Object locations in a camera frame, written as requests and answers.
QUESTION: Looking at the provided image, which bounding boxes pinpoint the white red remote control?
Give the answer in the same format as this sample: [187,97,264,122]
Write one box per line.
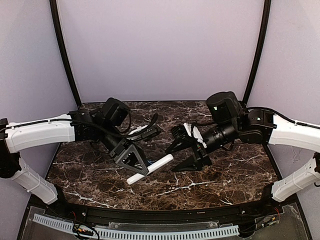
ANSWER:
[126,154,174,185]

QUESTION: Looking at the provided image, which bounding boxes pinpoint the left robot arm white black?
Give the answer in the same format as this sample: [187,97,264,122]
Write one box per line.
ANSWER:
[0,97,149,205]

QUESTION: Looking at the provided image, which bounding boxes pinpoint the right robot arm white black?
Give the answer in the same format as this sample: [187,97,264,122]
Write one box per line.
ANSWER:
[165,91,320,203]

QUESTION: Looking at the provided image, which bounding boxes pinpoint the left camera cable black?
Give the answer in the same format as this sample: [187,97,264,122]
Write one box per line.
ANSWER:
[119,113,159,139]

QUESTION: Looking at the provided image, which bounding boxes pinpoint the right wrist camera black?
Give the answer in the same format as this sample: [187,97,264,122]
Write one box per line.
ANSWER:
[171,122,208,149]

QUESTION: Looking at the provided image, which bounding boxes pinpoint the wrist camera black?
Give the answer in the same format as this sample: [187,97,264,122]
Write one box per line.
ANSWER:
[129,125,161,142]
[171,122,208,149]

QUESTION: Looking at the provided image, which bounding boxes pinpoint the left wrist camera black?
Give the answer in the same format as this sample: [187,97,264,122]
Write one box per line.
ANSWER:
[129,125,161,142]

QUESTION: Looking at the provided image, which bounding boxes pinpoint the black front rail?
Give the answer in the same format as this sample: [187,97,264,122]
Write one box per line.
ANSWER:
[47,200,277,225]

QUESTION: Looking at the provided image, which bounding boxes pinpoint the right white cable duct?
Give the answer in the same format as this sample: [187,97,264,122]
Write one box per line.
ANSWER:
[96,225,240,240]

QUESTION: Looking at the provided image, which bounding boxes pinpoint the white cable duct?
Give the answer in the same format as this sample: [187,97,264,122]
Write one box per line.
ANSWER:
[32,213,74,234]
[96,225,240,240]

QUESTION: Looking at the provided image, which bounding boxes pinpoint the left white cable duct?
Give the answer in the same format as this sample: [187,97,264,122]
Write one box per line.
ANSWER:
[32,213,74,234]

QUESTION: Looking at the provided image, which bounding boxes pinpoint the right black frame post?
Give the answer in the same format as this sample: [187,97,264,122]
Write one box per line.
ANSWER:
[242,0,272,105]

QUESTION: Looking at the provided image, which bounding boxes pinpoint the black frame post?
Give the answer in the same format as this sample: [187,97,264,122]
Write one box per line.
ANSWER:
[242,0,272,105]
[49,0,82,108]

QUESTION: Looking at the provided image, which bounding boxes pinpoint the left black frame post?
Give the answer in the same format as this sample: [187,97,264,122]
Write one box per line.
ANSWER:
[49,0,82,108]

